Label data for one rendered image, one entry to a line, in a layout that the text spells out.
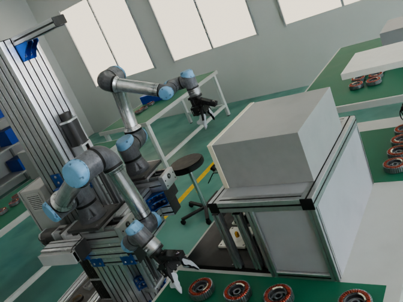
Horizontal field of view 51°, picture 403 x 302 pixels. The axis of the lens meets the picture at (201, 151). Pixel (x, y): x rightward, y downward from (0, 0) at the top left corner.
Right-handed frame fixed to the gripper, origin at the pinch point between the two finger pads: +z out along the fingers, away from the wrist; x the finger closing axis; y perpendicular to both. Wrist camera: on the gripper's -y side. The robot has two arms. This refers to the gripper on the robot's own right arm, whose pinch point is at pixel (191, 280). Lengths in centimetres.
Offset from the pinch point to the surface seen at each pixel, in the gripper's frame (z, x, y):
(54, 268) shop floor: -64, -78, 273
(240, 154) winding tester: -23, -23, -50
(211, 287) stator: 7.1, -0.4, -6.0
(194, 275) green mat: 1.6, -9.1, 9.8
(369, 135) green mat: 29, -134, -38
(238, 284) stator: 13.3, -3.2, -16.4
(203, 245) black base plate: -2.6, -28.1, 13.1
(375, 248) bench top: 40, -32, -56
